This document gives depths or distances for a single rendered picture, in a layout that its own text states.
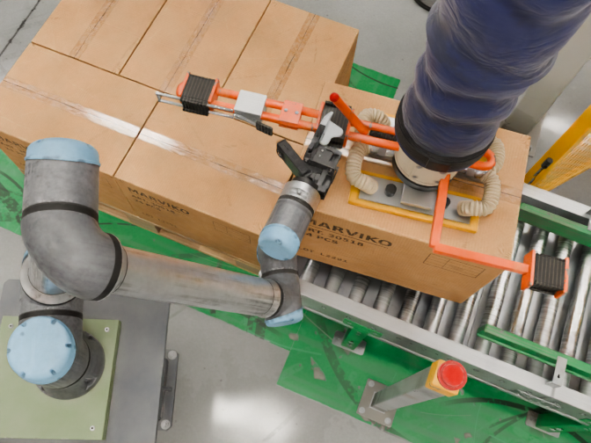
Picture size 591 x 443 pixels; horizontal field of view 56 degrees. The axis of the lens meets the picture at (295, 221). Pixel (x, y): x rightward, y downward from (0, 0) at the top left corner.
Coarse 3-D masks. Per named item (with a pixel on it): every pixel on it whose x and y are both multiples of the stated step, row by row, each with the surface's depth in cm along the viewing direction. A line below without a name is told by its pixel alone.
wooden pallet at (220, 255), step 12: (120, 216) 254; (132, 216) 243; (144, 228) 252; (156, 228) 245; (180, 240) 250; (192, 240) 239; (204, 252) 249; (216, 252) 249; (240, 264) 242; (252, 264) 235
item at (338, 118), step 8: (328, 104) 139; (320, 112) 137; (328, 112) 139; (336, 112) 139; (320, 120) 138; (336, 120) 138; (344, 120) 138; (344, 128) 137; (344, 136) 136; (328, 144) 139; (336, 144) 138; (344, 144) 139
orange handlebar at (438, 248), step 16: (224, 96) 141; (288, 112) 139; (304, 112) 140; (304, 128) 139; (368, 128) 139; (384, 128) 138; (368, 144) 138; (384, 144) 137; (448, 176) 134; (432, 224) 131; (432, 240) 128; (448, 256) 128; (464, 256) 127; (480, 256) 127
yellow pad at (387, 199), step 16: (384, 176) 147; (352, 192) 145; (384, 192) 144; (400, 192) 145; (448, 192) 146; (368, 208) 145; (384, 208) 144; (400, 208) 144; (416, 208) 143; (432, 208) 143; (448, 208) 144; (448, 224) 143; (464, 224) 143
